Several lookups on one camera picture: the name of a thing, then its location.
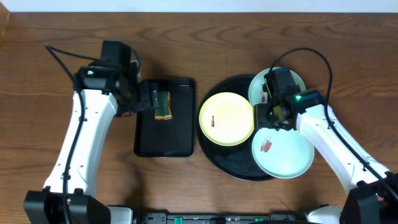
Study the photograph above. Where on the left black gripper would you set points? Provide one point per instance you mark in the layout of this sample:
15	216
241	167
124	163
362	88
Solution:
148	96

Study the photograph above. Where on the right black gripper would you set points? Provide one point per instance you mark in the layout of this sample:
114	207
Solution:
260	120

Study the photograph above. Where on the green and yellow sponge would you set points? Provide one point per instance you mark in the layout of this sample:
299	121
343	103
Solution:
164	109

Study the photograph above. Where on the light green plate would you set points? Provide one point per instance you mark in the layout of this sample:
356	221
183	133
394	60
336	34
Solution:
257	92
282	154

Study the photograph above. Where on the yellow plate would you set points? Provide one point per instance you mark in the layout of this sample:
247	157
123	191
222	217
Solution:
226	119

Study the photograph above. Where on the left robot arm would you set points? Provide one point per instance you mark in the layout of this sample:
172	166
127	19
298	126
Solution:
69	193

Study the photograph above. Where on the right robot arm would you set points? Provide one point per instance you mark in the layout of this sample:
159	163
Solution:
370	186

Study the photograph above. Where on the black rectangular tray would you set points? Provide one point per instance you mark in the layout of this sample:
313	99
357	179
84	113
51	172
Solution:
172	137

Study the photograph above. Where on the round black tray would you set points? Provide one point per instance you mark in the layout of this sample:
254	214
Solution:
236	161

